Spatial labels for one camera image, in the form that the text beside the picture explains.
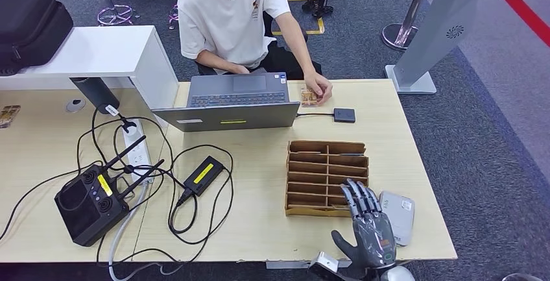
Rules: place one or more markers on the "small black card reader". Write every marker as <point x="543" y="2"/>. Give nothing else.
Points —
<point x="344" y="115"/>

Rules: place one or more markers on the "white desk crossbar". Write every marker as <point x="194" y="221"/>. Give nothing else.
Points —
<point x="301" y="265"/>

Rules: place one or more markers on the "grey laptop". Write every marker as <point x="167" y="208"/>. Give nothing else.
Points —
<point x="223" y="118"/>

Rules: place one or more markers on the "person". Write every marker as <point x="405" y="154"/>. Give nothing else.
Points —
<point x="232" y="17"/>

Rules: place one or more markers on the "black power plug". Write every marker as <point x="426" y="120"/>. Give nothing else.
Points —
<point x="128" y="126"/>

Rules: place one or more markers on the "black adapter with yellow label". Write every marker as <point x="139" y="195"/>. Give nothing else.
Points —
<point x="203" y="176"/>

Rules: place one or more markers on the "black carrying case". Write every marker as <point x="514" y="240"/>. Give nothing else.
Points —
<point x="30" y="25"/>

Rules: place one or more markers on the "person's right forearm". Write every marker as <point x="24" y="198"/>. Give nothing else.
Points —
<point x="215" y="60"/>

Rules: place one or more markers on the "black cylinder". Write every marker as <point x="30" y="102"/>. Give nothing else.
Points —
<point x="94" y="93"/>

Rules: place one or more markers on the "white power strip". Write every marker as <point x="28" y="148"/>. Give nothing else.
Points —
<point x="138" y="154"/>

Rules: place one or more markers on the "brown cardboard card organizer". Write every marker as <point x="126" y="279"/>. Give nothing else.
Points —
<point x="313" y="212"/>

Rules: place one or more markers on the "person's left forearm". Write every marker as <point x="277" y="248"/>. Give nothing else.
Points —
<point x="303" y="51"/>

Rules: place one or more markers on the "white desk shelf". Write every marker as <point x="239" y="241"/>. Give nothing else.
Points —
<point x="86" y="51"/>

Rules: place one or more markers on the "grey kiosk stand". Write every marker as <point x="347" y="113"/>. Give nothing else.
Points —
<point x="447" y="21"/>

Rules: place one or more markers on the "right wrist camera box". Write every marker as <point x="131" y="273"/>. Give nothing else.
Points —
<point x="328" y="264"/>

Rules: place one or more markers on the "grey white card reader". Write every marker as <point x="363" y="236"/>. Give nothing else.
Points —
<point x="404" y="219"/>

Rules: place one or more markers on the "person's right hand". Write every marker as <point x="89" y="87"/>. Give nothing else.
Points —
<point x="239" y="70"/>

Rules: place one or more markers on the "black router with antennas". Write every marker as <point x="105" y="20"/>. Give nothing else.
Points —
<point x="86" y="210"/>

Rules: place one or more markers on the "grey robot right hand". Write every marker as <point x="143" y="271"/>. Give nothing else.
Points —
<point x="374" y="238"/>

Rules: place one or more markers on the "chrome stanchion post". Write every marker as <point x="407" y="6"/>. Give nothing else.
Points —
<point x="393" y="36"/>

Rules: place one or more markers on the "person's left hand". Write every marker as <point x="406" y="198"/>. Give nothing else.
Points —
<point x="322" y="90"/>

